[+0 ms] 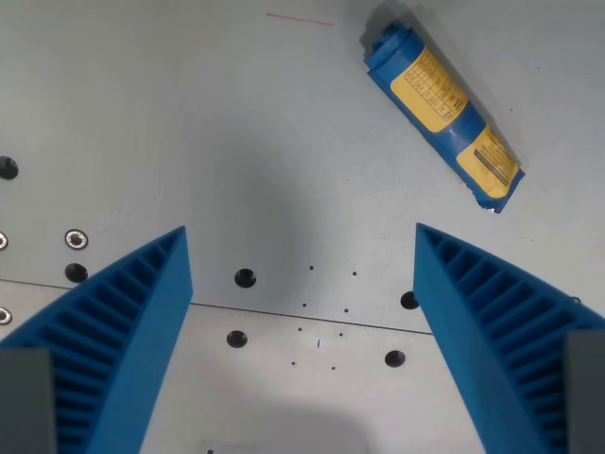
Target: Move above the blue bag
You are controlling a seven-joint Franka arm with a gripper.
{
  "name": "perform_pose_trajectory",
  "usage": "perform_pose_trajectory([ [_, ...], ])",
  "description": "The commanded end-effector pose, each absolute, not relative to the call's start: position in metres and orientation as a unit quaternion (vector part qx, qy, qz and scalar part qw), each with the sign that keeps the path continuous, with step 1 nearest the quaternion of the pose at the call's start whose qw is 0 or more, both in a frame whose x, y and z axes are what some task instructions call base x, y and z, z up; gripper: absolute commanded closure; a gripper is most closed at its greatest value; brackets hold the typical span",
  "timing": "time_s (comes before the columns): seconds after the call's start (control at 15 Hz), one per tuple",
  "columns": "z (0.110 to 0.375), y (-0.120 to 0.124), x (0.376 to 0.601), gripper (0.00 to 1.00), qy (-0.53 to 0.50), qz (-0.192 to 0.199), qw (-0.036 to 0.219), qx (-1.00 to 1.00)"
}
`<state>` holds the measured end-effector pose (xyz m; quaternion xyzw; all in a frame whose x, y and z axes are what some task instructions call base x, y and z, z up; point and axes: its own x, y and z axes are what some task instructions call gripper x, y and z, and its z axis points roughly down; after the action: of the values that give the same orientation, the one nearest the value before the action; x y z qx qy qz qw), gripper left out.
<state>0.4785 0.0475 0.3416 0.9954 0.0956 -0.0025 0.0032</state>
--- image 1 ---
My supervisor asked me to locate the thin red string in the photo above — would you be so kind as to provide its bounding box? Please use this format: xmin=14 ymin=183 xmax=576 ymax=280
xmin=265 ymin=12 xmax=335 ymax=26

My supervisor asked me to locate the blue and yellow snack bag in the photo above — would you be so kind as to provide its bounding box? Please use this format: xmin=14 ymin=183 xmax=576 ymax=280
xmin=362 ymin=18 xmax=527 ymax=215

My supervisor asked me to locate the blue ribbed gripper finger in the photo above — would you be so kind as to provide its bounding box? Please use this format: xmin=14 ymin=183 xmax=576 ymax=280
xmin=412 ymin=222 xmax=605 ymax=454
xmin=0 ymin=225 xmax=195 ymax=454

